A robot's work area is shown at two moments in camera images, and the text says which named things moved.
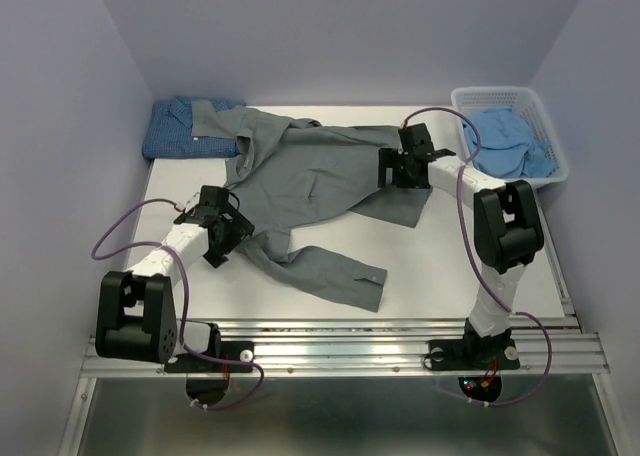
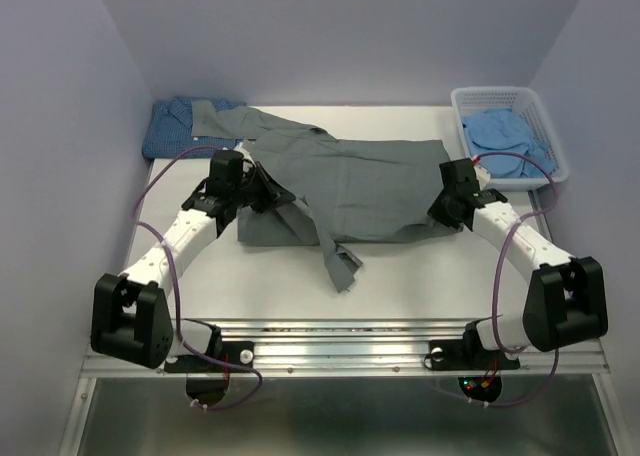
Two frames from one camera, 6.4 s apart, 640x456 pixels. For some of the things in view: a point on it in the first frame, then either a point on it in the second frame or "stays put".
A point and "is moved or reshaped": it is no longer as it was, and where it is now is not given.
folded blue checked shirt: x=168 y=131 stays put
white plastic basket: x=524 y=102 stays put
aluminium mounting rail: x=548 y=346 stays put
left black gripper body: x=234 y=232 -> x=254 y=190
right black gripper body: x=395 y=158 -> x=441 y=208
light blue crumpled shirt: x=508 y=149 stays put
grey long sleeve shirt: x=292 y=175 is moved or reshaped
